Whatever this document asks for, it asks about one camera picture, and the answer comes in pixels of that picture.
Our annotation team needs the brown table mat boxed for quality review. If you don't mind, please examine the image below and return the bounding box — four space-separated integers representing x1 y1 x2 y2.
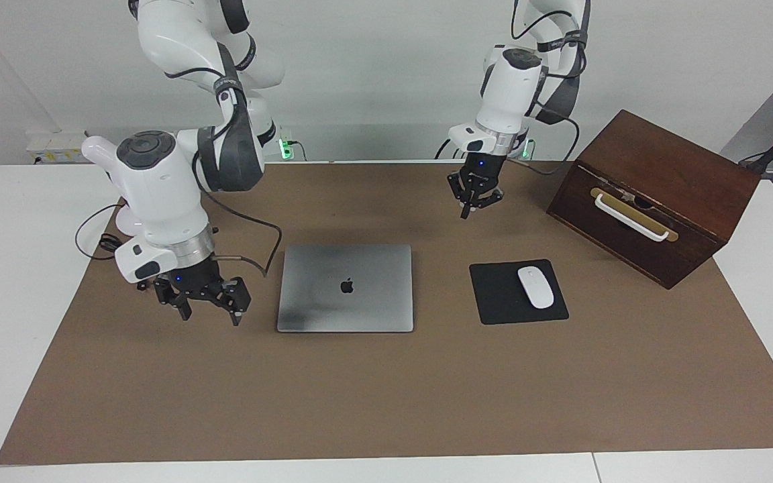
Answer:
0 161 773 467

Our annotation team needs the dark brown wooden box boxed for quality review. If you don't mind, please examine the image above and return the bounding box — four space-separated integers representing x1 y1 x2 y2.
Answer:
546 109 762 290

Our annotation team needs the white wall power strip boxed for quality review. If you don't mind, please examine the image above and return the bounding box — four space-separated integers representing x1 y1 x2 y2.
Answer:
28 131 89 165

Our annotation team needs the white box handle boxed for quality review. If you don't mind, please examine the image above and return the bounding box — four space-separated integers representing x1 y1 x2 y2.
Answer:
593 193 670 242

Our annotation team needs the black lamp power cable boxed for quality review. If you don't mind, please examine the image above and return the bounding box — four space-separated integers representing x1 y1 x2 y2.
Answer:
76 205 125 261

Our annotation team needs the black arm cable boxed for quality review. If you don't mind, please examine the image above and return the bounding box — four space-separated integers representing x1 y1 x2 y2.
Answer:
158 40 285 277
511 0 592 176

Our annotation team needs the brass handle plate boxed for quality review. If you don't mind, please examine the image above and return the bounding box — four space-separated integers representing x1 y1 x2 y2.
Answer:
590 187 679 243

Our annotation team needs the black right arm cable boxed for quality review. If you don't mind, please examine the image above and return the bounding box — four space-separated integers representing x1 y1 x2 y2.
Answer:
158 40 285 277

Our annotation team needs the white desk lamp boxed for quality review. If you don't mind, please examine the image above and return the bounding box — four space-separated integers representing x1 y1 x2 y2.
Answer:
81 136 147 237

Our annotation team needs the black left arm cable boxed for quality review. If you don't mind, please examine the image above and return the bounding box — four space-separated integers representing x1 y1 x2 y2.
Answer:
511 0 592 176

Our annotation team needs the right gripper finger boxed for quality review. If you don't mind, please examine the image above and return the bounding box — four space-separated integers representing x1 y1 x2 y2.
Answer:
215 277 252 327
155 278 193 321

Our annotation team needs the black mouse pad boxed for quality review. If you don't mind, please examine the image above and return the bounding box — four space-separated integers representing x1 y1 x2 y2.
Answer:
469 259 570 326

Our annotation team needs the silver grey laptop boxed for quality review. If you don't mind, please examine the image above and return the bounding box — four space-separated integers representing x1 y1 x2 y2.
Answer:
276 244 415 334

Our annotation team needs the white computer mouse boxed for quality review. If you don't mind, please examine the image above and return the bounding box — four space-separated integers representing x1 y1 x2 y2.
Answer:
517 266 555 310

